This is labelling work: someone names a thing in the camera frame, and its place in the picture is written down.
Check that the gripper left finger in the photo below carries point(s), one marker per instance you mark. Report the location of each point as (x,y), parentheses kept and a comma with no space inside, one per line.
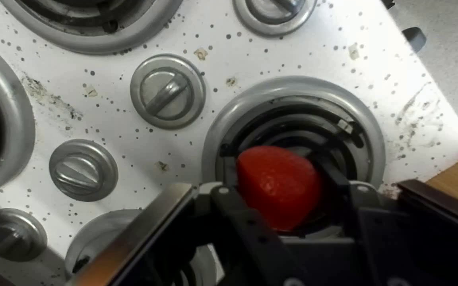
(245,226)

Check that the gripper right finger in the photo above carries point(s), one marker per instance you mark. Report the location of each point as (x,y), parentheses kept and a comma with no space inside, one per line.
(376,222)

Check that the red plastic toy food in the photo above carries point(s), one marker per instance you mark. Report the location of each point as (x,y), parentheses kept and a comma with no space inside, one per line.
(278,186)

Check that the grey stove knob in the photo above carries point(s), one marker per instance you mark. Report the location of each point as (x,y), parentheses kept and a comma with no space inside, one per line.
(272,16)
(14,234)
(168,91)
(82,170)

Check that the white speckled toy stove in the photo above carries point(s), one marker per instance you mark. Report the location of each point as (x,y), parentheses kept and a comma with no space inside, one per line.
(253,63)

